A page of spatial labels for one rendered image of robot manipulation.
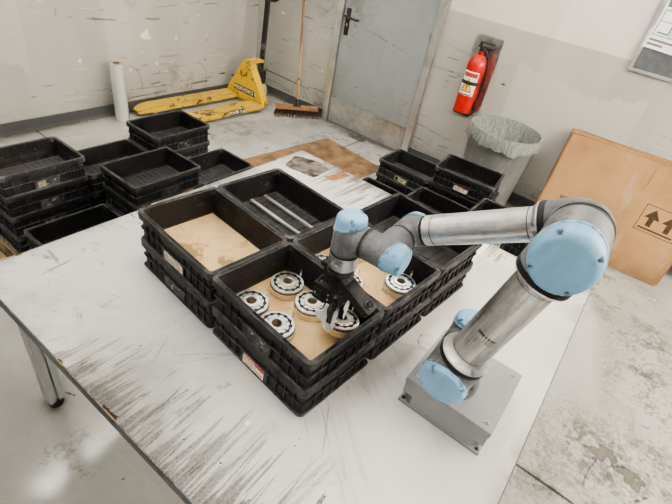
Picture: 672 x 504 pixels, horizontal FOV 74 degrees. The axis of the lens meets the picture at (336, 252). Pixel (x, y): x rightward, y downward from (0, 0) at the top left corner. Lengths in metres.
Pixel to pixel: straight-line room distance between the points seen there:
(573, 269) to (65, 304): 1.37
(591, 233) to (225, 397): 0.96
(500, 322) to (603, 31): 3.23
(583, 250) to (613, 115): 3.24
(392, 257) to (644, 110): 3.19
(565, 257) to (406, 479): 0.70
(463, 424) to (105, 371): 0.96
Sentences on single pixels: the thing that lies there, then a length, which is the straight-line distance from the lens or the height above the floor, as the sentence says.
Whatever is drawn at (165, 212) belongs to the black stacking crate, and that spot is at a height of 0.89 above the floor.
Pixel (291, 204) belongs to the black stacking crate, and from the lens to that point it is 1.82.
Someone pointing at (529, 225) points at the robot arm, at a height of 1.34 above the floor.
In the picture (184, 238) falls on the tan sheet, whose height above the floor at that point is 0.83.
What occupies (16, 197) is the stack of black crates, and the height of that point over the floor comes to 0.48.
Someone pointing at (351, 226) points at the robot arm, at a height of 1.22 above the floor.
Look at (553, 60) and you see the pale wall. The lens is 4.05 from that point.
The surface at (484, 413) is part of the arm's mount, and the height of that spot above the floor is 0.80.
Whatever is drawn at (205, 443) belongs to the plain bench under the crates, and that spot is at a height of 0.70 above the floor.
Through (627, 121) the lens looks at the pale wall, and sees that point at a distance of 4.02.
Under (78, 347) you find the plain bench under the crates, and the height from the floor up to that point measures 0.70.
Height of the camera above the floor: 1.77
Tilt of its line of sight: 36 degrees down
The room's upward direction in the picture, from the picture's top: 12 degrees clockwise
